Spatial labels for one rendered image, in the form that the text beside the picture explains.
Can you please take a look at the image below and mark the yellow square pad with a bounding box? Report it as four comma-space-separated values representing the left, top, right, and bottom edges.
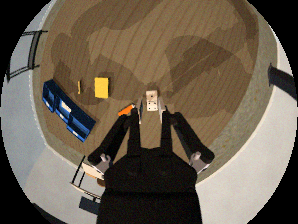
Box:
95, 77, 110, 98

